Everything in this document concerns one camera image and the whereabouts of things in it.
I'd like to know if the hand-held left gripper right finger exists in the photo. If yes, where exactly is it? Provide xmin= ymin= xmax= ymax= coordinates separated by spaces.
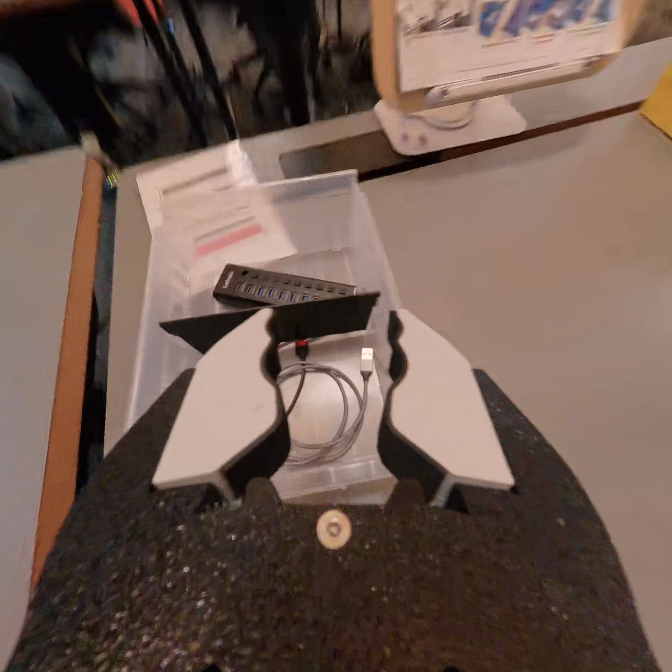
xmin=377 ymin=310 xmax=516 ymax=496

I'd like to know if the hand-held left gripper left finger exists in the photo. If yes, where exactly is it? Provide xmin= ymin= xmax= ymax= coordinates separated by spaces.
xmin=152 ymin=310 xmax=294 ymax=496

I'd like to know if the black usb hub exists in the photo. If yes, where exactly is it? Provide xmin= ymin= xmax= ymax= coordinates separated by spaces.
xmin=212 ymin=264 xmax=359 ymax=312

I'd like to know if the yellow plastic bin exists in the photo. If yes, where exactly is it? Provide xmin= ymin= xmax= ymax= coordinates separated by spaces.
xmin=639 ymin=93 xmax=672 ymax=139

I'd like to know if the black bin divider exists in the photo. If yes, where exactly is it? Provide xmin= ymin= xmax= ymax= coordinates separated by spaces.
xmin=159 ymin=291 xmax=382 ymax=358

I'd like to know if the printed paper sheet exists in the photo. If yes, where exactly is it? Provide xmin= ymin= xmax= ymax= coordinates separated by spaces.
xmin=136 ymin=158 xmax=297 ymax=265

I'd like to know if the clear plastic bin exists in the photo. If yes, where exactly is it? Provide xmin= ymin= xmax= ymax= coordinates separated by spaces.
xmin=125 ymin=171 xmax=407 ymax=503

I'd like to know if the illustrated instruction board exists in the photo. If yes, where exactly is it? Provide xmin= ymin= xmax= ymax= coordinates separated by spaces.
xmin=367 ymin=0 xmax=649 ymax=107

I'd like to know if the grey braided cable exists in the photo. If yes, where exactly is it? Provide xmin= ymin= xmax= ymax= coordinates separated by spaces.
xmin=273 ymin=347 xmax=379 ymax=466

